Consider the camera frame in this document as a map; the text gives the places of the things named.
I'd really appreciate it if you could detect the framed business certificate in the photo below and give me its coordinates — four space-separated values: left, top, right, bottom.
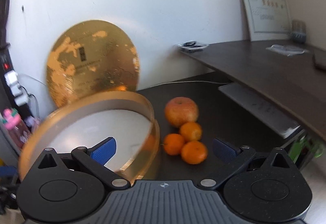
243 0 291 41

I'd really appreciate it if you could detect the white cable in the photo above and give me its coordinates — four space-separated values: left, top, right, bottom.
137 80 231 92

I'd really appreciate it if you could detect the patterned cup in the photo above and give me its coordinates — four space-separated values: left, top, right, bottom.
291 19 307 43

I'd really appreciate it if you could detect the red yellow apple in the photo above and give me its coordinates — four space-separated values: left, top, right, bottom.
164 97 199 127

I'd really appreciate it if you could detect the clear plastic packet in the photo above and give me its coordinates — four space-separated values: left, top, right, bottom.
176 41 209 52

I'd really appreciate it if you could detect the stack of white papers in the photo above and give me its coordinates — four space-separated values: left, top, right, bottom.
218 83 301 139

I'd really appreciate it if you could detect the pink water bottle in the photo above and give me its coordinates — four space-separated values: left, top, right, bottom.
2 108 30 150

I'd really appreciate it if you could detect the mandarin orange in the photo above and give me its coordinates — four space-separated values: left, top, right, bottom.
179 122 202 142
181 141 208 165
162 134 185 156

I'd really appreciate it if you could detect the dark wooden shelf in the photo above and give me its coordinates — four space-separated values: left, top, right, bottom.
183 40 325 140

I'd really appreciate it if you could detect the black power strip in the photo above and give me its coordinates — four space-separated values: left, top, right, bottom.
1 45 34 126

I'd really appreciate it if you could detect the gold round box base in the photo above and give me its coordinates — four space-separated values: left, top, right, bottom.
18 91 160 183

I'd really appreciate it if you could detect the plastic bag on shelf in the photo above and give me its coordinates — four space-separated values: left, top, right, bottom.
266 45 309 57

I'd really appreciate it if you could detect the gold box lid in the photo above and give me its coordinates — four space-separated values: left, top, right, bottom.
46 20 140 108

